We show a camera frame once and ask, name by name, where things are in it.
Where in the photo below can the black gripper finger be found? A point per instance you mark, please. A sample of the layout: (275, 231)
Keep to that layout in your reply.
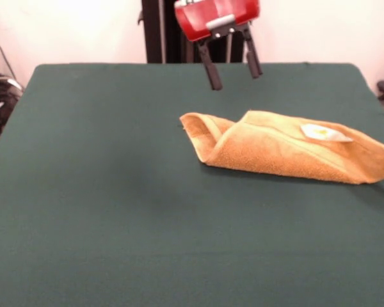
(212, 75)
(254, 64)

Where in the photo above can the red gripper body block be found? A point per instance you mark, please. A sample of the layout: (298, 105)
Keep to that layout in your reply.
(204, 16)

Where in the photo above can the tan terry towel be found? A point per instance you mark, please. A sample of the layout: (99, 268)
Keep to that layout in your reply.
(275, 153)

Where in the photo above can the black upright stand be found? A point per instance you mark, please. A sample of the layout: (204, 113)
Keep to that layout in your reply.
(153, 38)

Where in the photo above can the dark green table cloth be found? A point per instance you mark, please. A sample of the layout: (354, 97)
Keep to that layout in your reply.
(115, 224)

